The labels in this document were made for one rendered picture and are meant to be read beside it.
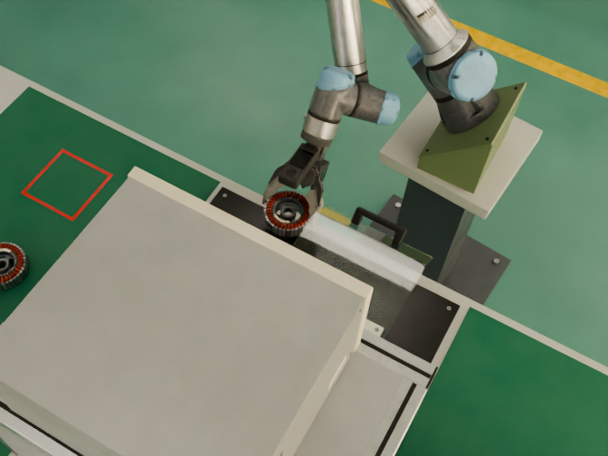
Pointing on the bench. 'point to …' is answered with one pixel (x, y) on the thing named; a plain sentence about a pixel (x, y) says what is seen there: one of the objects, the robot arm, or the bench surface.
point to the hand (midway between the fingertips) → (287, 215)
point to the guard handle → (380, 223)
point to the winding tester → (179, 333)
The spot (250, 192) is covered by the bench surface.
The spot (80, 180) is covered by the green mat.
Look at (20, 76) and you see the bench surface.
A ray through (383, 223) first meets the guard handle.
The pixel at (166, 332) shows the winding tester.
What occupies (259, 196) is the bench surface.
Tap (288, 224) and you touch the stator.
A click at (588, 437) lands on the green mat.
